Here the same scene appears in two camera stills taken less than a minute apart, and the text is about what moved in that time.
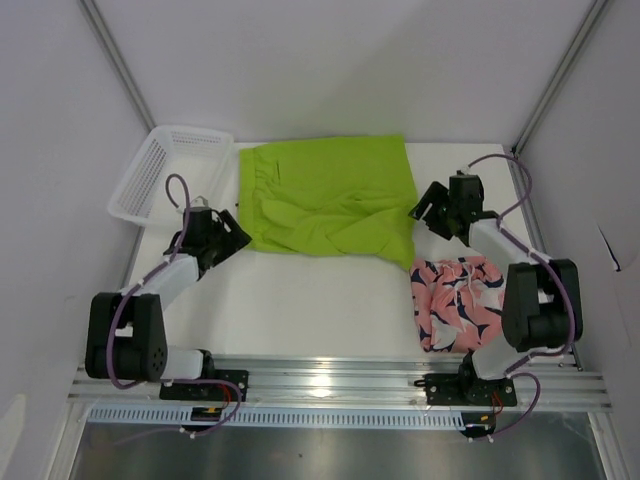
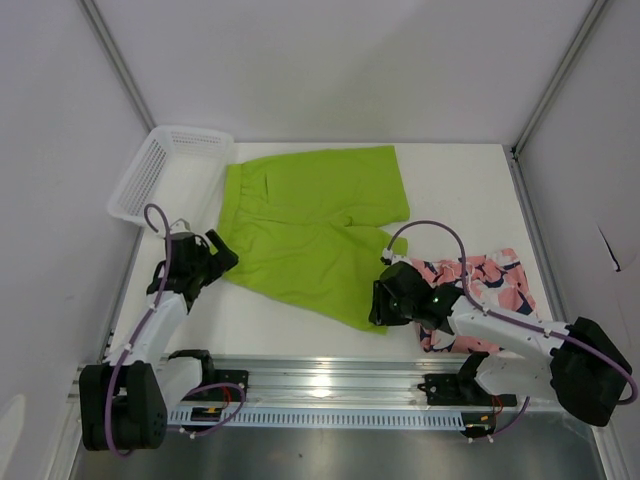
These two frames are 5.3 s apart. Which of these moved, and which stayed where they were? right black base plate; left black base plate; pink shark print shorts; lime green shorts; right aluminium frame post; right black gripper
Moved: right black gripper; lime green shorts
Stayed: pink shark print shorts; right aluminium frame post; left black base plate; right black base plate
